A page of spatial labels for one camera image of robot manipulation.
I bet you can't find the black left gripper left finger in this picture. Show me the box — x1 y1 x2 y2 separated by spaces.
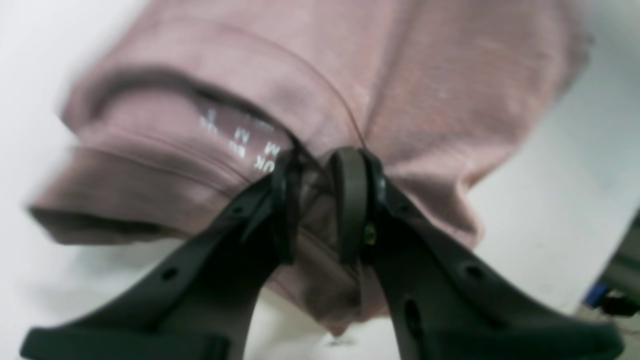
20 150 302 360

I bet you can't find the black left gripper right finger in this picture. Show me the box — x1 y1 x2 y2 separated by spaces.
330 147 624 360

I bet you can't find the mauve T-shirt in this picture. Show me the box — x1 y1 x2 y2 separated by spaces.
27 0 593 337

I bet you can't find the blue object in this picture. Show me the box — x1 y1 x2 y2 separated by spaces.
583 282 611 309

